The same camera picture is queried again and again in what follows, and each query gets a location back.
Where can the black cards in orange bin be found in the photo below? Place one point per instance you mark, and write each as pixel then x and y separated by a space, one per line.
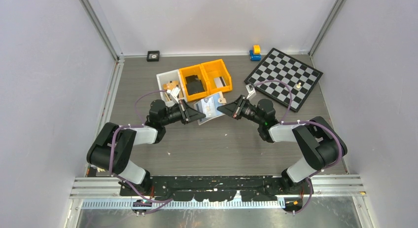
pixel 194 85

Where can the beige leather card holder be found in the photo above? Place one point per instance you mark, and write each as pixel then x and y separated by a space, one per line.
pixel 208 106

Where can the right orange plastic bin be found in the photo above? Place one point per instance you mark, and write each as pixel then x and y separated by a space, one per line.
pixel 214 69

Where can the white striped card in bin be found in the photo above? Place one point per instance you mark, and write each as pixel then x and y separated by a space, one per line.
pixel 219 82

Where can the white plastic bin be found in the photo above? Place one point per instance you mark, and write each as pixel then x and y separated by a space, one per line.
pixel 165 77

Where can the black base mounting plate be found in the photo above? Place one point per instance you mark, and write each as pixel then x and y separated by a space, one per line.
pixel 215 188

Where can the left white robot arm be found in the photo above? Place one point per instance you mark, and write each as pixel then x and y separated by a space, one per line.
pixel 113 146

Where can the small black square box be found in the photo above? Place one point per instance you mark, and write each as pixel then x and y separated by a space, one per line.
pixel 153 56

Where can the black white chessboard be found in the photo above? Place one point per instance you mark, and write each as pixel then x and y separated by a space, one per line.
pixel 277 65

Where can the middle orange plastic bin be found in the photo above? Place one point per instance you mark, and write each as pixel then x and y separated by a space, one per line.
pixel 200 72

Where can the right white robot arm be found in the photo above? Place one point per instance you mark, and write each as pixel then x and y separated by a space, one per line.
pixel 320 145

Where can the blue yellow toy car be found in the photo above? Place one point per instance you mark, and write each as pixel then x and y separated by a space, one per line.
pixel 255 53

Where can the orange plastic bin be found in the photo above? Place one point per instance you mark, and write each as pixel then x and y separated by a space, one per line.
pixel 200 72
pixel 214 69

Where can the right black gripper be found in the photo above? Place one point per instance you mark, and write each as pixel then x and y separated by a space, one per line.
pixel 235 108

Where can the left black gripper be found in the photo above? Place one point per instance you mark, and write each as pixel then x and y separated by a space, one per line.
pixel 188 114

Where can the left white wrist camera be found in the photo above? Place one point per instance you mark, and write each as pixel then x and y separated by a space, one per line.
pixel 175 94

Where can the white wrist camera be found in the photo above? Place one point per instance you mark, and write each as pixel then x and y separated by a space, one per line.
pixel 251 92
pixel 175 94

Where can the gold cards in white bin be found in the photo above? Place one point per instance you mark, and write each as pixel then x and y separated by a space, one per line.
pixel 170 86

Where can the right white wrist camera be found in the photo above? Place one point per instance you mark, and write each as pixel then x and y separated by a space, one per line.
pixel 251 92

